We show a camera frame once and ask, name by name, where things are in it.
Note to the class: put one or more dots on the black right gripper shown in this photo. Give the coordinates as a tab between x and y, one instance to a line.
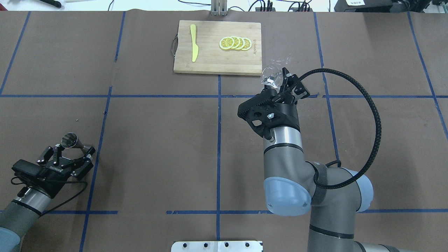
289	116

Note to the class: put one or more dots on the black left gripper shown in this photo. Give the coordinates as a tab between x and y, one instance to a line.
52	176

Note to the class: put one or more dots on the steel jigger measuring cup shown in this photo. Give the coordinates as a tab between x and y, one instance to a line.
71	140

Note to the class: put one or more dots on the clear glass cup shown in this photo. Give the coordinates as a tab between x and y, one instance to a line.
272	77

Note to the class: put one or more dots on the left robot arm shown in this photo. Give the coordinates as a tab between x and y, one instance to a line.
23	211

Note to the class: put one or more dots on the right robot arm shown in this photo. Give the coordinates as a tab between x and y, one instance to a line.
294	186

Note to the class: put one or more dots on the bamboo cutting board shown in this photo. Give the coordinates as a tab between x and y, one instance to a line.
211	58

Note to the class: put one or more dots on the yellow plastic knife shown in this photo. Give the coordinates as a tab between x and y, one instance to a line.
195	47

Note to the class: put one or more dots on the black box on table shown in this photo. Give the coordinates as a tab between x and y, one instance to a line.
363	6

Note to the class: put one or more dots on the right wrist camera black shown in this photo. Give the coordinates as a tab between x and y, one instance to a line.
257	115

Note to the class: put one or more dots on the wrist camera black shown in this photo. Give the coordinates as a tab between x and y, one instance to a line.
26	169
257	115

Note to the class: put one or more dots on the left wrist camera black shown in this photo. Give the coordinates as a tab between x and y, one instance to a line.
26	169

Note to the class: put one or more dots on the aluminium frame post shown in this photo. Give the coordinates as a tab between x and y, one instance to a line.
219	8

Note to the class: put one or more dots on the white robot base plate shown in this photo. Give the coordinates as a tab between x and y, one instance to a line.
218	246

